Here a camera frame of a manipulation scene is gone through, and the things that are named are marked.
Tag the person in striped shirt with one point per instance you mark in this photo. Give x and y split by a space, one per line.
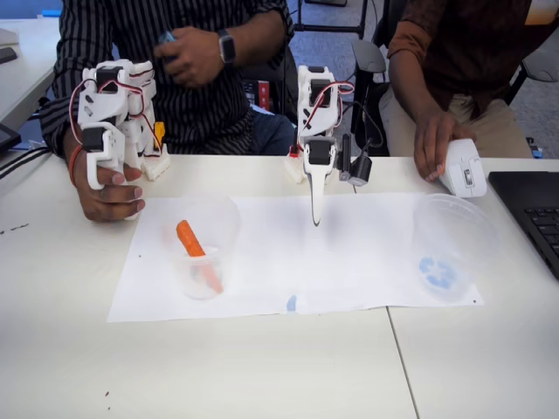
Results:
196 113

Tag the small blue object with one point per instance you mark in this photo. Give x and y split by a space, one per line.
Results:
166 38

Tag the white computer mouse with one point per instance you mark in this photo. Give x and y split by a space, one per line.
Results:
467 174

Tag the blue plastic item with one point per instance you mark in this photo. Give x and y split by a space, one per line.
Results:
535 148

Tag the white background desk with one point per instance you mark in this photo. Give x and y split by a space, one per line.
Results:
30 74

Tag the black tablet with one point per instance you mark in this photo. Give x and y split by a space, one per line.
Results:
8 137

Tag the black webcam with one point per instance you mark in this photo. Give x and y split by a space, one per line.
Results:
360 168

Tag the striped-shirt person's left forearm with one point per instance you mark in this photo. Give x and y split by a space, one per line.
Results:
257 30

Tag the white leader robot arm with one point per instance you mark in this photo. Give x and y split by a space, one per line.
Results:
113 100

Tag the white paper sheet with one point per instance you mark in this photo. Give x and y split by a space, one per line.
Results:
349 262

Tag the clear cup with blue mark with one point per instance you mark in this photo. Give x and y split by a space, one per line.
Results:
439 274

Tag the orange carrot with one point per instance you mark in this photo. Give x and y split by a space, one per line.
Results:
190 240

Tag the yellow table clamp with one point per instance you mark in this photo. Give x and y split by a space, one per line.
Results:
159 133

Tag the striped-shirt person's right hand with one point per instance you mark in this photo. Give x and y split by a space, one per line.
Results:
109 205

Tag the black laptop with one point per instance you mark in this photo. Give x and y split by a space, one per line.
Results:
537 218

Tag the white flat device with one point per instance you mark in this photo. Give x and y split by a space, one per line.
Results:
8 37

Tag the black wrist watch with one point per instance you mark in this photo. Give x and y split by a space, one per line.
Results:
227 47

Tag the clear cup with green mark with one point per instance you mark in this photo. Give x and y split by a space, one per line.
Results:
218 218

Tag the brown-shirt person's right forearm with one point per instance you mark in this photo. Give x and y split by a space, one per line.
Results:
419 91

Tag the brown-shirt person's right hand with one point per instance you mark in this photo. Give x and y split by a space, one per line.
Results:
432 139

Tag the black phone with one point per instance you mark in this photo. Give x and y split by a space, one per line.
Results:
6 55

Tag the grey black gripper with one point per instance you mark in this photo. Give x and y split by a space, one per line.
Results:
315 169

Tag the white follower robot arm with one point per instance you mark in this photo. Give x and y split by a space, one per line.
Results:
321 109

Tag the striped-shirt person's left hand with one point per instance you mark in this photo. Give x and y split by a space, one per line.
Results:
192 57

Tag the black office chair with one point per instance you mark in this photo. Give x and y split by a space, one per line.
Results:
369 57

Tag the person in brown shirt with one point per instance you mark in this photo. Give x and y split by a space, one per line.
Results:
463 48

